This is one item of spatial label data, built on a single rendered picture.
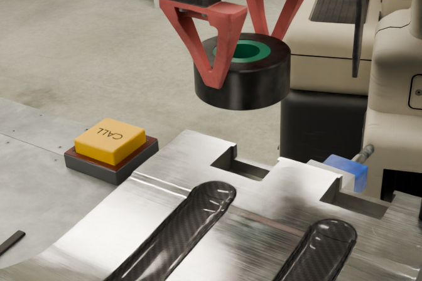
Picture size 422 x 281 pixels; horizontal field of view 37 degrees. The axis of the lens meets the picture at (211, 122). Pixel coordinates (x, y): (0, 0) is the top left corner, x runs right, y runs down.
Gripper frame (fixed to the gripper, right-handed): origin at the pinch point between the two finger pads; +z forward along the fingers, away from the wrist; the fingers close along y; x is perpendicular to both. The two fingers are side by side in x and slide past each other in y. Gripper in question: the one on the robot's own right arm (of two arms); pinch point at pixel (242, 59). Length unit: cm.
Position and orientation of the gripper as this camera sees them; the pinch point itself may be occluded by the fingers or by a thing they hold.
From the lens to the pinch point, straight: 52.3
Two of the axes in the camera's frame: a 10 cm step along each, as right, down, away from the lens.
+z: 0.3, 8.7, 5.0
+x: 8.0, 2.8, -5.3
